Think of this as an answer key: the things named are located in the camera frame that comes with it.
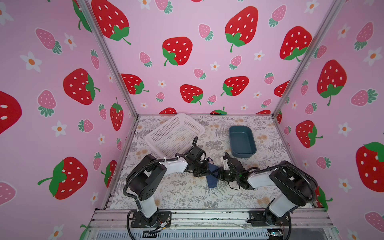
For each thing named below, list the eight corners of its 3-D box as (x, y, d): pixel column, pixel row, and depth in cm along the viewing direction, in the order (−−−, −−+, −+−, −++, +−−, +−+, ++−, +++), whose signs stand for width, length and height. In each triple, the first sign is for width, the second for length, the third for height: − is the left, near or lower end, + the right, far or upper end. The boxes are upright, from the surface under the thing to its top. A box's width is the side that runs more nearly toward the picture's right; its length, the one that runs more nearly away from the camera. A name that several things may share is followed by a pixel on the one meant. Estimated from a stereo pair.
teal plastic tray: (231, 158, 99) (232, 153, 94) (226, 130, 114) (228, 125, 109) (256, 158, 99) (259, 153, 94) (248, 130, 114) (250, 125, 109)
